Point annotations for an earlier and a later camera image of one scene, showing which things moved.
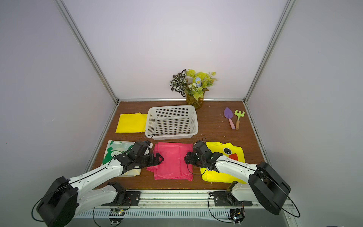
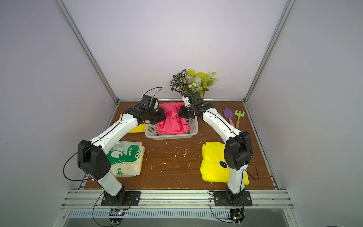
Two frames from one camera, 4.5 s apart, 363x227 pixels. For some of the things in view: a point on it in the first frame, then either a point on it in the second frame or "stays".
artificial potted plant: x=192 y=85 stays
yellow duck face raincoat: x=229 y=150 stays
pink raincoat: x=173 y=166 -> x=172 y=124
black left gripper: x=158 y=161 -> x=162 y=116
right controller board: x=237 y=215 stays
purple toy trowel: x=228 y=113 stays
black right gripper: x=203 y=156 -> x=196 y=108
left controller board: x=116 y=216 stays
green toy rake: x=239 y=114 stays
